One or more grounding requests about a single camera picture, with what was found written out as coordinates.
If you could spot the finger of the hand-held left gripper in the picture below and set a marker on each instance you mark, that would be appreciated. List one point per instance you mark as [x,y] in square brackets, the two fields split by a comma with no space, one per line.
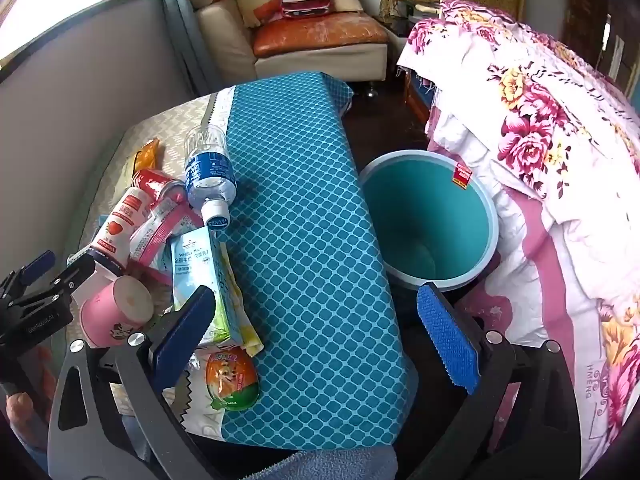
[37,264]
[75,275]

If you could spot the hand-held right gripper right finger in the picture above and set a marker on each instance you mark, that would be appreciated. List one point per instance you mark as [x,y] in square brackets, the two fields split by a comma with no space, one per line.
[447,340]

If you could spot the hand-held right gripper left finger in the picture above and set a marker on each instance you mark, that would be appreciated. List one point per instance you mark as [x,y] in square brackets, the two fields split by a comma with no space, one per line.
[182,335]

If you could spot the pink paper cup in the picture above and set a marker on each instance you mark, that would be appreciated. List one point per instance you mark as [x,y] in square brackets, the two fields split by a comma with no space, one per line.
[107,317]

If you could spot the yellow green tissue packet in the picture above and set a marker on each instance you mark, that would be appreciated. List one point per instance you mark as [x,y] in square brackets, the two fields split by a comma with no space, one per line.
[237,310]

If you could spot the white strawberry yogurt bottle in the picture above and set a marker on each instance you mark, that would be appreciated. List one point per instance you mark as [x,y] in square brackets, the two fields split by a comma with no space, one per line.
[117,230]

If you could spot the orange green egg-shaped package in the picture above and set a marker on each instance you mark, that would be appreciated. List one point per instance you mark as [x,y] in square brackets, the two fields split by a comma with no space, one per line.
[232,377]

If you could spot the light blue milk carton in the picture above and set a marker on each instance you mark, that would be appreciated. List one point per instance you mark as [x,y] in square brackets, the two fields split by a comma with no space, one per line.
[195,270]

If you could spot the white zigzag-edged bag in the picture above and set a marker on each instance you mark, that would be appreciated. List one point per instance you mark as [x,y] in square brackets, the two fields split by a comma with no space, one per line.
[200,420]

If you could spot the pink red snack wrapper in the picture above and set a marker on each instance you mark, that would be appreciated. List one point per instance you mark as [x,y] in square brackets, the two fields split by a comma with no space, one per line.
[160,232]

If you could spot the teal plastic bin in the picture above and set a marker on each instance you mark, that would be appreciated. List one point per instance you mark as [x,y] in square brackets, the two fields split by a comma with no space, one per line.
[425,220]

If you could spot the red drink can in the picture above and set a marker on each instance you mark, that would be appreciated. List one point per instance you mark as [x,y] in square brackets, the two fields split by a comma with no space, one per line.
[155,182]

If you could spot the orange snack packet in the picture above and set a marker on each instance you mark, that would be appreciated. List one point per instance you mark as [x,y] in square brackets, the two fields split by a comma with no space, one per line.
[147,157]

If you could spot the clear plastic water bottle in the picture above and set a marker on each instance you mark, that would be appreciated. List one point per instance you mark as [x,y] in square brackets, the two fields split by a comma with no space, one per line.
[207,175]

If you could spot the person's left hand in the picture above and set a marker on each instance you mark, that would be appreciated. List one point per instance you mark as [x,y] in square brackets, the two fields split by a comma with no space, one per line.
[27,420]

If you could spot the teal beige patterned mattress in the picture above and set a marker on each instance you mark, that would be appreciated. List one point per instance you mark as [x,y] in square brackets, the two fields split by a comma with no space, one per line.
[310,260]

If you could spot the blue grey fleece cloth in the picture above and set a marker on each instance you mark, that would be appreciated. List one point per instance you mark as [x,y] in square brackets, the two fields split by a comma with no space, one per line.
[325,465]

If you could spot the pink floral quilt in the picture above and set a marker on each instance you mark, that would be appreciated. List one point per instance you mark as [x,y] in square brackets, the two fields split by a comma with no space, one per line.
[550,160]

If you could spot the grey blue curtain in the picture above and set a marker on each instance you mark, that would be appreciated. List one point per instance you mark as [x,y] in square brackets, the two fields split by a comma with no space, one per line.
[185,35]

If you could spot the cream leather sofa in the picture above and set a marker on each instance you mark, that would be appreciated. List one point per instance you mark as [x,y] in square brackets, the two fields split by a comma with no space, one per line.
[225,45]

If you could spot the orange seat cushion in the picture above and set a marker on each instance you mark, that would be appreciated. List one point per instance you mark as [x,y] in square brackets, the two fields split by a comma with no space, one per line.
[320,32]

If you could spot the brown wooden door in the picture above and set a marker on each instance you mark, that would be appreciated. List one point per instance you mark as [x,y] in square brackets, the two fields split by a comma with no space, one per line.
[585,10]

